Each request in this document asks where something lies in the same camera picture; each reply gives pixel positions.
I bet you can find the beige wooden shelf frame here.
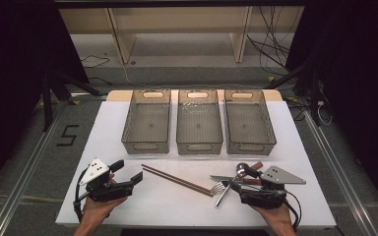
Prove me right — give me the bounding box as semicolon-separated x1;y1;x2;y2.
58;6;305;65

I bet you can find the person's left hand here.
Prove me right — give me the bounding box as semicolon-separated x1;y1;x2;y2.
82;196;129;220

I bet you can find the black curtain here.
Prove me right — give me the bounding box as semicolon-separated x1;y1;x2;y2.
286;0;378;209
0;0;91;200

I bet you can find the person's right hand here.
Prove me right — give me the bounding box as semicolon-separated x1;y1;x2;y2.
251;205;293;227

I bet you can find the black metal stand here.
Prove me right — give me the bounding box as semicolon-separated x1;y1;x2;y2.
265;58;323;127
39;70;102;133

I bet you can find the bundle of black cables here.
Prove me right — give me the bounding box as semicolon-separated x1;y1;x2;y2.
246;6;292;75

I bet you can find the black floor cable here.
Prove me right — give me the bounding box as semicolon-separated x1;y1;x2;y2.
79;54;112;87

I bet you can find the knife with wooden handle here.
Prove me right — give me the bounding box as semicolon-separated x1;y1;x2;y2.
210;175;263;185

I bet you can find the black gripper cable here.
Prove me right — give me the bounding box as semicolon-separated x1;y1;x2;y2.
72;166;91;224
283;189;303;231

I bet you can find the metal floor rail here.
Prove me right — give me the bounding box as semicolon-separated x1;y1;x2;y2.
0;94;107;236
302;109;378;236

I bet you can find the smoky clear plastic bin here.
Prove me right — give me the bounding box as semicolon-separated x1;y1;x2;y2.
121;88;172;155
175;88;224;156
223;88;278;156

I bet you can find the brown wooden chopstick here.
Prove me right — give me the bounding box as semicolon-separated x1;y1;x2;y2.
141;163;216;194
142;167;214;198

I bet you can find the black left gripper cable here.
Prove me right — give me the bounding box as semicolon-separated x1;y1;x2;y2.
72;166;91;224

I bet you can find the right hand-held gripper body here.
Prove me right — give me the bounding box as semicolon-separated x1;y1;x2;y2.
238;165;307;210

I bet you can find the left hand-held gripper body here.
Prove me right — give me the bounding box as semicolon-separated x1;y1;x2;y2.
78;157;136;203

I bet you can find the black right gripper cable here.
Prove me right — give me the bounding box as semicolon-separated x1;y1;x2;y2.
283;189;303;231

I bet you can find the fork with wooden handle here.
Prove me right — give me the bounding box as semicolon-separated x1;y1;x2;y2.
211;160;264;198

